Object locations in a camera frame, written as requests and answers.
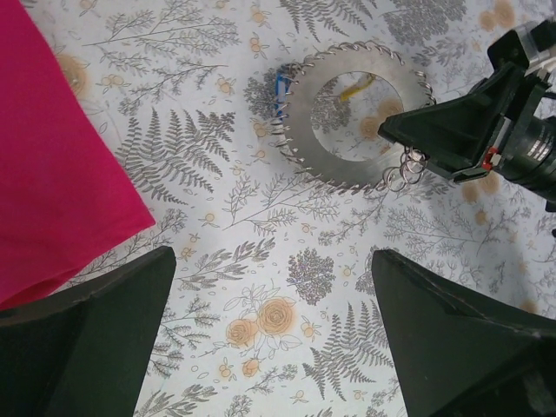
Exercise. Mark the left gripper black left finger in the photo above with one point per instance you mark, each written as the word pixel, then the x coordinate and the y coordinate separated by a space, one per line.
pixel 85 351

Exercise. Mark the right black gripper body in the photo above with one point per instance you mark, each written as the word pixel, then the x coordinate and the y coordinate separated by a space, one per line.
pixel 526 151

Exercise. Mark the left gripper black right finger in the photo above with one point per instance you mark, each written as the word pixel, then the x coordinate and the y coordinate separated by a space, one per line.
pixel 458 352

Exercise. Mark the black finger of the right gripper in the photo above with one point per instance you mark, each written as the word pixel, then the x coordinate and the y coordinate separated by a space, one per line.
pixel 458 137

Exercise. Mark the large metal keyring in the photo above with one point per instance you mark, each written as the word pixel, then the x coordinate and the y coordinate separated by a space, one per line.
pixel 337 145

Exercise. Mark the blue key tag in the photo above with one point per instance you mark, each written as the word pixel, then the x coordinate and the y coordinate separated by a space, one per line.
pixel 282 83

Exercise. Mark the yellow key tag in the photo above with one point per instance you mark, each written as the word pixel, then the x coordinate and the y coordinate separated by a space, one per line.
pixel 356 88

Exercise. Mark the magenta cloth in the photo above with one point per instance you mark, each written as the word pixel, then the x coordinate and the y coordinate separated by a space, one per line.
pixel 65 200

